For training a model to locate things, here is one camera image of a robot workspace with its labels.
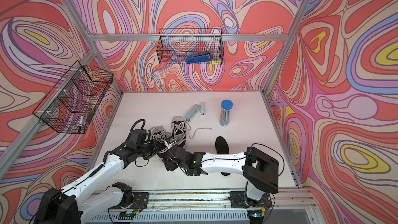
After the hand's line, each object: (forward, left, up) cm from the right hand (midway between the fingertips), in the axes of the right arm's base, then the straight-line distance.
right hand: (170, 160), depth 79 cm
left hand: (+7, +4, +1) cm, 8 cm away
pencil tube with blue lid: (+26, -32, +11) cm, 43 cm away
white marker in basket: (+12, +40, +19) cm, 46 cm away
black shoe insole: (+11, -29, -8) cm, 32 cm away
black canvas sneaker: (+12, +5, 0) cm, 13 cm away
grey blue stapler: (+35, -12, -4) cm, 37 cm away
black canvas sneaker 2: (+21, -3, -1) cm, 21 cm away
